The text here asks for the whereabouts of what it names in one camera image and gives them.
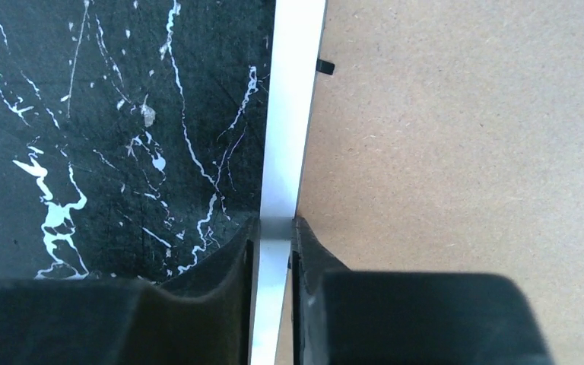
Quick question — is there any brown frame backing board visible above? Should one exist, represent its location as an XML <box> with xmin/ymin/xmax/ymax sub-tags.
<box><xmin>299</xmin><ymin>1</ymin><xmax>584</xmax><ymax>364</ymax></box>

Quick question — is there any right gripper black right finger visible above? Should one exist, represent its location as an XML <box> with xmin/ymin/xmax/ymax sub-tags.
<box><xmin>290</xmin><ymin>217</ymin><xmax>554</xmax><ymax>364</ymax></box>

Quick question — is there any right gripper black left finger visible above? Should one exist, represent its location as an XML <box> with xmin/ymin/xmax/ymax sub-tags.
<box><xmin>0</xmin><ymin>218</ymin><xmax>259</xmax><ymax>364</ymax></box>

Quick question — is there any white picture frame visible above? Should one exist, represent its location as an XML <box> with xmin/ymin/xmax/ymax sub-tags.
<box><xmin>249</xmin><ymin>1</ymin><xmax>326</xmax><ymax>364</ymax></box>

